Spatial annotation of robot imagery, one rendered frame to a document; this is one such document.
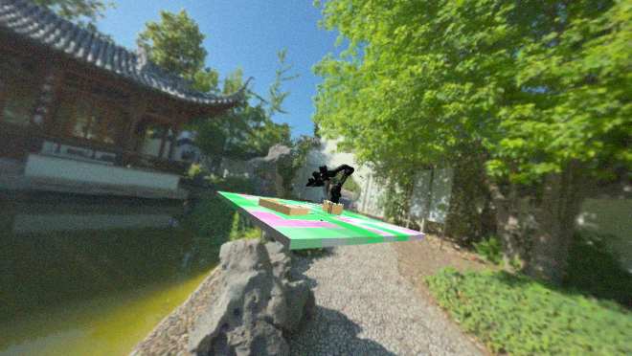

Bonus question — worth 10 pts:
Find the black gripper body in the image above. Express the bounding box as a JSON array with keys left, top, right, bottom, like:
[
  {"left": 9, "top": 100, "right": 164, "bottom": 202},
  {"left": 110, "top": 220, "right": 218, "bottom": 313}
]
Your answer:
[{"left": 308, "top": 175, "right": 325, "bottom": 187}]

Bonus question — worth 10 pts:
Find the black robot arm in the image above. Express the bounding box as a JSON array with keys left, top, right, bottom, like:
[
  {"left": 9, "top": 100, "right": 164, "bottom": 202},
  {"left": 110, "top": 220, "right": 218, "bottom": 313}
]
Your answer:
[{"left": 312, "top": 164, "right": 354, "bottom": 204}]

